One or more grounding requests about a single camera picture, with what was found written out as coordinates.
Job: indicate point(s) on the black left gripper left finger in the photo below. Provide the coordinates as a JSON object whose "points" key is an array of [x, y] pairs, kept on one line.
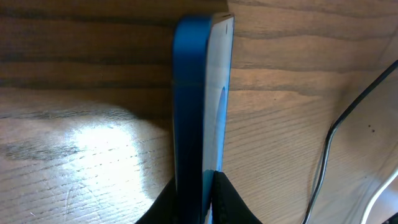
{"points": [[164, 208]]}

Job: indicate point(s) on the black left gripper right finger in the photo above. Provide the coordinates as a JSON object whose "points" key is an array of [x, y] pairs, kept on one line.
{"points": [[227, 205]]}

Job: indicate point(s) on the blue screen Galaxy smartphone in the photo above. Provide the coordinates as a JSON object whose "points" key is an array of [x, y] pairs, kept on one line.
{"points": [[201, 56]]}

